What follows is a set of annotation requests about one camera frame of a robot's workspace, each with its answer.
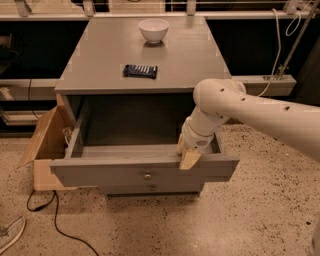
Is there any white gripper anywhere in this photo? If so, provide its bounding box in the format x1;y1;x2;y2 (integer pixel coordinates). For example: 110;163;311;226
176;121;214;170

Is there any grey top drawer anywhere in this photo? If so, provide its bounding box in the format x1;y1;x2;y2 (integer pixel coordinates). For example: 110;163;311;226
49;99;240;188

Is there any grey drawer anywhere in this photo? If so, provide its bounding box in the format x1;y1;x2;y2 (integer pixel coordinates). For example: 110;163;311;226
49;99;240;188
100;183;204;195

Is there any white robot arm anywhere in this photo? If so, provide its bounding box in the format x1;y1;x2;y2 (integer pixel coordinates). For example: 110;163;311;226
177;79;320;170

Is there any grey bottom drawer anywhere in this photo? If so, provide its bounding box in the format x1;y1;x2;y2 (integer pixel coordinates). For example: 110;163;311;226
100;183;204;195

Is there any grey drawer cabinet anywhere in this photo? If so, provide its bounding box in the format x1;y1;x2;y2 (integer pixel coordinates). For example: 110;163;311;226
54;15;236;198

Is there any open cardboard box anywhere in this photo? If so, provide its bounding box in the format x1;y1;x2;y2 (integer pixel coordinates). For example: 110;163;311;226
17;94;75;191

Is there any dark blue snack packet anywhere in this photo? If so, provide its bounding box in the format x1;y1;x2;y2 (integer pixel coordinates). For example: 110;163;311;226
123;64;158;79

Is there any white ceramic bowl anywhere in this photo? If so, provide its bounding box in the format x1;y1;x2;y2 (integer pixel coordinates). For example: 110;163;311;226
138;18;169;43

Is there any metal stand pole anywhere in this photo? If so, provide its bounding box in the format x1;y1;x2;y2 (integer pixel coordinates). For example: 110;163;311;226
275;0;320;79

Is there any white shoe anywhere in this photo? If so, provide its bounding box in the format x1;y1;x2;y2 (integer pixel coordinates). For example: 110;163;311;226
0;216;26;254

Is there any black floor cable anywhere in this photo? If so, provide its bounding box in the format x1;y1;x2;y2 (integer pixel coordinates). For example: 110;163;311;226
26;189;100;256

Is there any black wall cable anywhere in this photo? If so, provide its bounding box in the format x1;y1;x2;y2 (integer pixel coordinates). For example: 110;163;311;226
27;78;41;120

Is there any white hanging cable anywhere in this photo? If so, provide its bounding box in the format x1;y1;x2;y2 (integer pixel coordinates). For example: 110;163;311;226
257;8;302;98

